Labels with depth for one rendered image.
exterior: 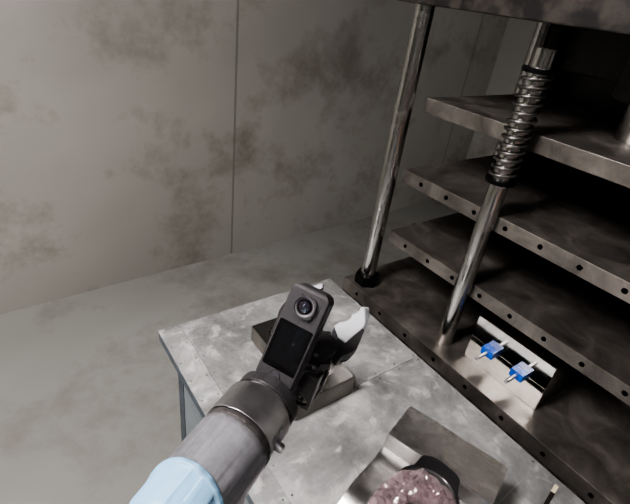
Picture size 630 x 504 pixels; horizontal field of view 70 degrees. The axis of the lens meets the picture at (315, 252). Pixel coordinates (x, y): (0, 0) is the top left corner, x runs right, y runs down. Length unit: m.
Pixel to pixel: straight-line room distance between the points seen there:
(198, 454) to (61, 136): 2.41
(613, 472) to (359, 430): 0.70
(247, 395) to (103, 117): 2.39
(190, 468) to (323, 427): 0.91
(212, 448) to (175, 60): 2.53
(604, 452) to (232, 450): 1.32
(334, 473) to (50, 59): 2.21
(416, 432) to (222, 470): 0.84
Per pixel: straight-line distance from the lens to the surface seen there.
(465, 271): 1.50
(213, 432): 0.43
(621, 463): 1.62
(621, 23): 1.19
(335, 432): 1.29
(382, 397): 1.40
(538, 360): 1.51
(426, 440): 1.20
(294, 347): 0.48
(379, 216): 1.70
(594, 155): 1.34
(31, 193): 2.80
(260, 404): 0.45
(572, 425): 1.63
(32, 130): 2.69
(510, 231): 1.44
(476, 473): 1.20
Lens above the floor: 1.82
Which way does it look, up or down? 31 degrees down
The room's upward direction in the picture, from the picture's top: 8 degrees clockwise
